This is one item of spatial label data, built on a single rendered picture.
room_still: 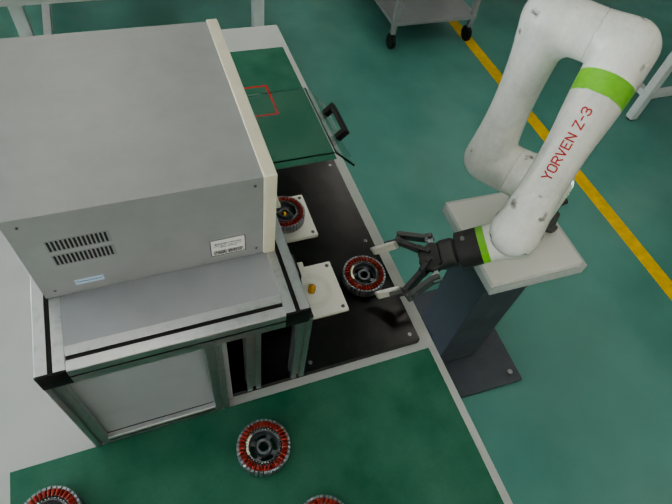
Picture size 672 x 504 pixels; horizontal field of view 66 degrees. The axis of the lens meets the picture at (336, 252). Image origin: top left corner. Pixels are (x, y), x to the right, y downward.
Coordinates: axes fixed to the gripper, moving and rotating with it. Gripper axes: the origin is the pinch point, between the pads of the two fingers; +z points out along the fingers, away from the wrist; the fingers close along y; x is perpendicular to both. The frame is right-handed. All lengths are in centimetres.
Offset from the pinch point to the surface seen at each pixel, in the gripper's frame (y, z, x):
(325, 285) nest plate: -2.8, 13.1, 4.2
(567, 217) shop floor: 91, -66, -131
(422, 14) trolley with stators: 239, -22, -85
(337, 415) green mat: -35.2, 12.8, 0.3
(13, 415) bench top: -35, 73, 34
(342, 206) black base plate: 25.1, 8.7, 0.2
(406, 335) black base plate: -16.0, -3.6, -6.8
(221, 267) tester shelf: -20, 16, 44
